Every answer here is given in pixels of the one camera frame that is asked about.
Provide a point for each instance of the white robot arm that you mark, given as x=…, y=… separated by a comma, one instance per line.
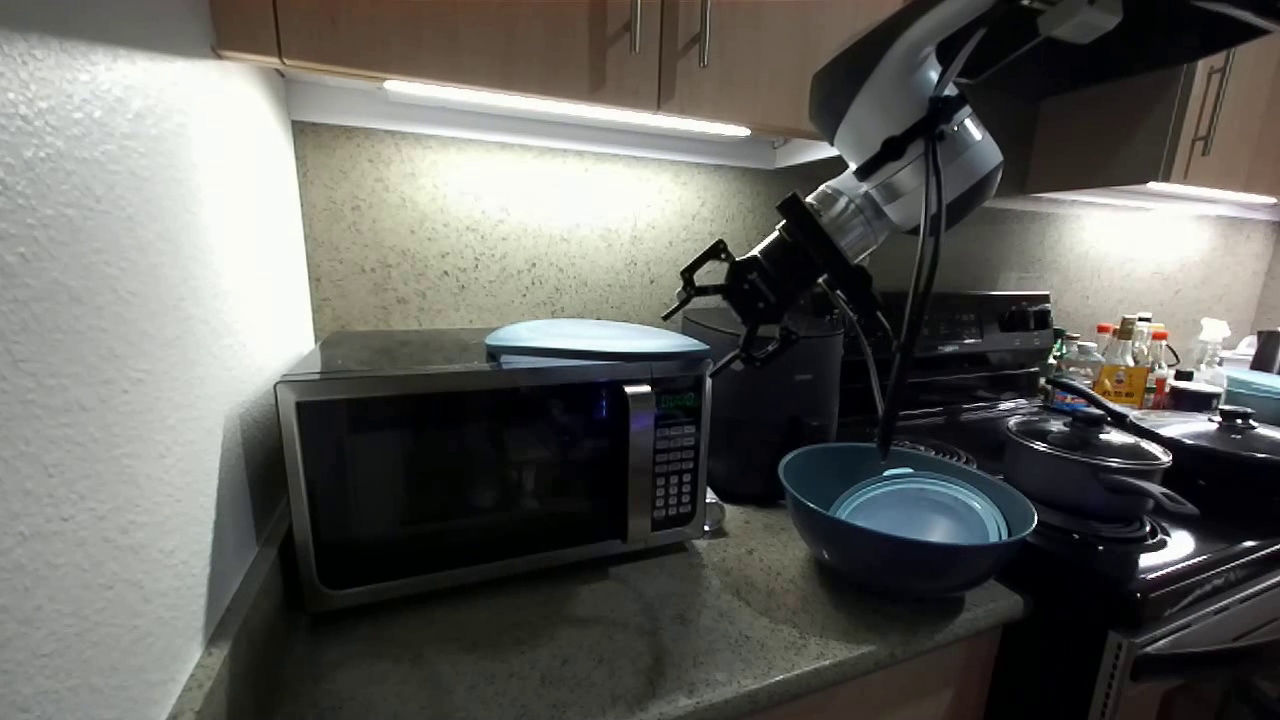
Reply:
x=912, y=149

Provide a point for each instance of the black electric stove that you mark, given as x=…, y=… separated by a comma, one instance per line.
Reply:
x=1167, y=618

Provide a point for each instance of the under-cabinet light strip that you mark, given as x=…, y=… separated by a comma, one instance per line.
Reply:
x=559, y=110

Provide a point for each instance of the wooden upper cabinets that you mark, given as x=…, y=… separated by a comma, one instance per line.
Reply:
x=740, y=61

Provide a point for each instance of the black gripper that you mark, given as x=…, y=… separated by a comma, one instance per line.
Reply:
x=771, y=283

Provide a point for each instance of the dark blue bowl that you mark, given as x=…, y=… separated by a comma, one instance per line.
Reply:
x=817, y=475

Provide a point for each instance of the black range hood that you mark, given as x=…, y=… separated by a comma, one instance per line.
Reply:
x=1177, y=102

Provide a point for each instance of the yellow oil bottle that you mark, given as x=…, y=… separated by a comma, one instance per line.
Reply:
x=1121, y=372

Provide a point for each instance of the black stainless microwave oven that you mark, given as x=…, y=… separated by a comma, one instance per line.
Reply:
x=417, y=462

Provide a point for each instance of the black pot with glass lid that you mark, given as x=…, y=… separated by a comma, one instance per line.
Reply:
x=1083, y=466

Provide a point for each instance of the large blue translucent lid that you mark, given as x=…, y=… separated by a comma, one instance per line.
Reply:
x=588, y=340

